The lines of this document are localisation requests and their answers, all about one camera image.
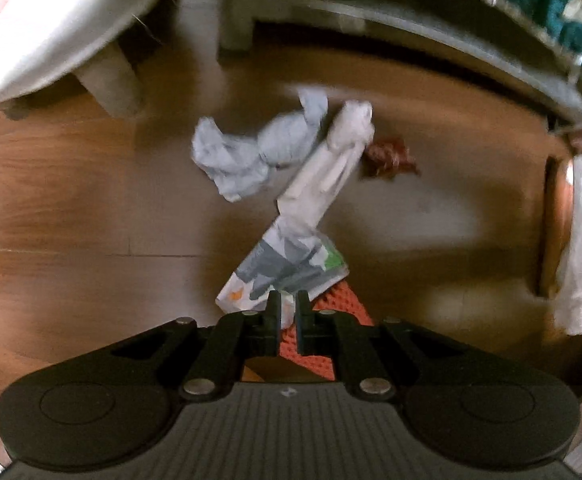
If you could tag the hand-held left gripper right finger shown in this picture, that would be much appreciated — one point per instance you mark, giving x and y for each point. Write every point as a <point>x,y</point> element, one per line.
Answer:
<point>303,322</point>

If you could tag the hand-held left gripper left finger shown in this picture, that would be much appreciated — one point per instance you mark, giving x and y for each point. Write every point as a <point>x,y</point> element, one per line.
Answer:
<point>272,322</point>

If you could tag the orange mesh net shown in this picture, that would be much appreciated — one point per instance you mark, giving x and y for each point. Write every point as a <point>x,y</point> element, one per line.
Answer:
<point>343,305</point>

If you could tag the white patterned sock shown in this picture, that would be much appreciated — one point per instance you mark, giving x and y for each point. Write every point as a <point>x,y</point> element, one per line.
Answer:
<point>316,195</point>

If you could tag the light blue crumpled cloth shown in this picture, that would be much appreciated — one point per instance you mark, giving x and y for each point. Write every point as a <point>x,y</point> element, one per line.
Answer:
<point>251,150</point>

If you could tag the small reddish-brown cloth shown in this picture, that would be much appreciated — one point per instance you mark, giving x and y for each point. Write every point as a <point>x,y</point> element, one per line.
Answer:
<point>388,157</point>

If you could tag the white small table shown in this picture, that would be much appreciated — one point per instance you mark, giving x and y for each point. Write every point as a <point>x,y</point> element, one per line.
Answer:
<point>46,15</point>

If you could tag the brown wooden post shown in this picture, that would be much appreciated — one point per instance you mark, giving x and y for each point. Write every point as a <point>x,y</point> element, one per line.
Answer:
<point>553,225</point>

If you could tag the grey bed frame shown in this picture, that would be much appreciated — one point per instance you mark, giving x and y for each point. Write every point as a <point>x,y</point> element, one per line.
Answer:
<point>446,35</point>

